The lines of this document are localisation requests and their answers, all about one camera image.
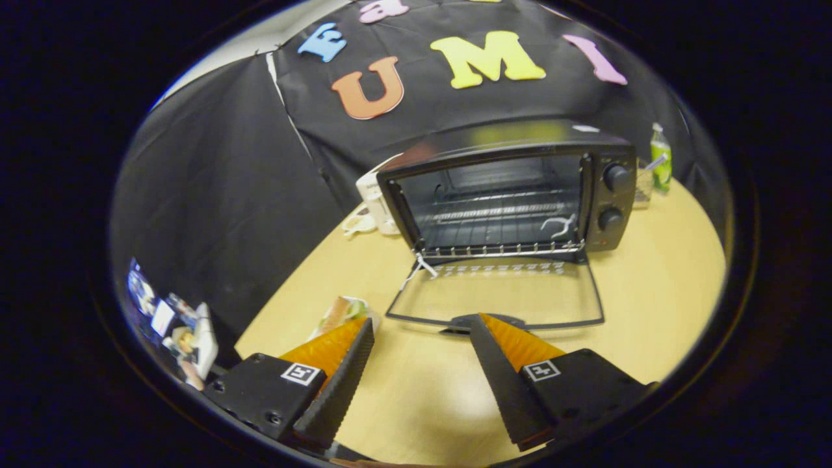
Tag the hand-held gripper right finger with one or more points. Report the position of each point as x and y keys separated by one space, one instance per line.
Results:
x=504 y=383

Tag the white slot toaster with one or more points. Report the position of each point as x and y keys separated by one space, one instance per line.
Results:
x=377 y=195

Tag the green drink bottle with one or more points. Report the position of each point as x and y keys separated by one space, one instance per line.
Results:
x=662 y=166

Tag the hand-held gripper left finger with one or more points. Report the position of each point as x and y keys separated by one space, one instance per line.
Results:
x=341 y=383

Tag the black toaster oven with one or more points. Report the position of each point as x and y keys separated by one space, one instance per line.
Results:
x=500 y=140

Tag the clear drinking glass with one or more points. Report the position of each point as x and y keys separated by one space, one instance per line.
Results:
x=643 y=188

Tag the metal spoon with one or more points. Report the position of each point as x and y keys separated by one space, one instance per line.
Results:
x=655 y=162

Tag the white power plug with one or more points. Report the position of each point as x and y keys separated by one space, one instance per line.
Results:
x=359 y=224

